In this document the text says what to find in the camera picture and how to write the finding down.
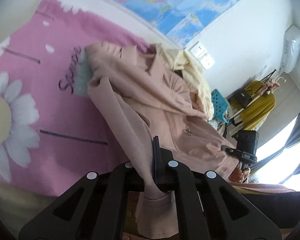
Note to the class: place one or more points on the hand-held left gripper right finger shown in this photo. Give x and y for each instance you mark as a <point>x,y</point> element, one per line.
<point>156,165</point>

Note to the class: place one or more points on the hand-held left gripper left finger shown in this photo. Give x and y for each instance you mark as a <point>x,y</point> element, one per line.
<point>120,177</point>

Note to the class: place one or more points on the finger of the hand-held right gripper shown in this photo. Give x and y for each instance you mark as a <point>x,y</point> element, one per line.
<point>231,151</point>

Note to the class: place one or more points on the pink jacket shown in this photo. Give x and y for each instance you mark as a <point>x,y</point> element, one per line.
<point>152,100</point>

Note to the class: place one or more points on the person's right forearm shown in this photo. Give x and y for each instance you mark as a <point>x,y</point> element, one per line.
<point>270,188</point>

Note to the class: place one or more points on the person's right hand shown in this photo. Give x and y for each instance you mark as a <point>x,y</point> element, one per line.
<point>240,175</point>

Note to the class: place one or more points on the wooden coat rack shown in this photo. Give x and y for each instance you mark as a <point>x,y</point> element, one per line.
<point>236,113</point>

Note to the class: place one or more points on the yellow hanging garment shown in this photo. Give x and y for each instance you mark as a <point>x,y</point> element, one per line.
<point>260,107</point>

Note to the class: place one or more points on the black handbag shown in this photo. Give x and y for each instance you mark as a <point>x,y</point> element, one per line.
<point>242,98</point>

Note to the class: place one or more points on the blue plastic basket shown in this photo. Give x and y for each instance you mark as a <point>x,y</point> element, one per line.
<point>220,105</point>

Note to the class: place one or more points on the grey curtain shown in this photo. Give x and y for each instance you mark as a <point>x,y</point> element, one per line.
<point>296,130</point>

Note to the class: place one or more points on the small hanging doll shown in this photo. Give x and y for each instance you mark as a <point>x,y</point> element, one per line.
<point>271,86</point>

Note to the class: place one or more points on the cream yellow garment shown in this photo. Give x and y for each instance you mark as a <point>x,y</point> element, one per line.
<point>200,87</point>

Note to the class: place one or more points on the person's dark pants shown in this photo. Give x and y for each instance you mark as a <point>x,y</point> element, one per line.
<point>277,212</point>

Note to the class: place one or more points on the white air conditioner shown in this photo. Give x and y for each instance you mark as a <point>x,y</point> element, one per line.
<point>291,50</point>

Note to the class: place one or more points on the pink floral bed sheet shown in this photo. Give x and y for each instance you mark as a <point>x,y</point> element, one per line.
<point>40,42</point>

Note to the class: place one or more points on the white wall socket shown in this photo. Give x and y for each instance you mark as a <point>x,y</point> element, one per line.
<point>201,55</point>
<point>195,47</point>

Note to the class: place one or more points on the colourful wall map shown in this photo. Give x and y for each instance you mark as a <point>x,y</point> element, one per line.
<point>165,0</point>

